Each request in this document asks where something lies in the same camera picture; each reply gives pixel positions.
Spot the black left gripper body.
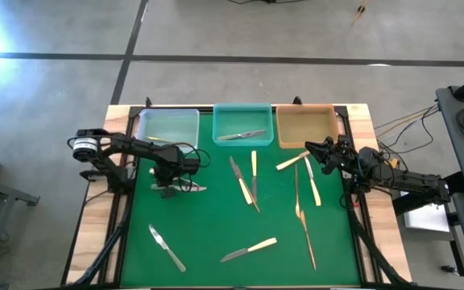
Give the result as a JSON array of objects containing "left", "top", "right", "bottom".
[{"left": 153, "top": 149, "right": 201, "bottom": 181}]

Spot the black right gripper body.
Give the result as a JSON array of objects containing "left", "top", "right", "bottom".
[{"left": 327, "top": 134, "right": 357, "bottom": 172}]

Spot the knife with pale green handle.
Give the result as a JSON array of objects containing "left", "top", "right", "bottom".
[
  {"left": 150, "top": 183, "right": 208, "bottom": 193},
  {"left": 217, "top": 129, "right": 267, "bottom": 142},
  {"left": 147, "top": 223, "right": 188, "bottom": 273}
]

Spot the knife with cream handle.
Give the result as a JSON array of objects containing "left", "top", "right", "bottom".
[
  {"left": 275, "top": 150, "right": 311, "bottom": 172},
  {"left": 229, "top": 155, "right": 254, "bottom": 205},
  {"left": 250, "top": 150, "right": 259, "bottom": 203},
  {"left": 219, "top": 237, "right": 278, "bottom": 263},
  {"left": 304, "top": 155, "right": 322, "bottom": 207}
]

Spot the orange plastic bin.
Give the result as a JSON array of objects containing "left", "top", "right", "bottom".
[{"left": 275, "top": 103, "right": 341, "bottom": 150}]

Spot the clear plastic bin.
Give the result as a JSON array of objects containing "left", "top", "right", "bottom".
[{"left": 136, "top": 107, "right": 201, "bottom": 151}]

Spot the teal plastic bin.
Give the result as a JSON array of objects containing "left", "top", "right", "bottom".
[{"left": 211, "top": 102, "right": 276, "bottom": 147}]

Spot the white box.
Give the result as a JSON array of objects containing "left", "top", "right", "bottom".
[{"left": 401, "top": 189, "right": 451, "bottom": 234}]

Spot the yellow and black tool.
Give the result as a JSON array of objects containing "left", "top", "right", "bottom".
[{"left": 350, "top": 0, "right": 368, "bottom": 26}]

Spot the floor cable bundle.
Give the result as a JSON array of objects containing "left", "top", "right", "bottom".
[{"left": 372, "top": 103, "right": 441, "bottom": 159}]

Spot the black table frame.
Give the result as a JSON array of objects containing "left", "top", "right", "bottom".
[{"left": 60, "top": 103, "right": 414, "bottom": 290}]

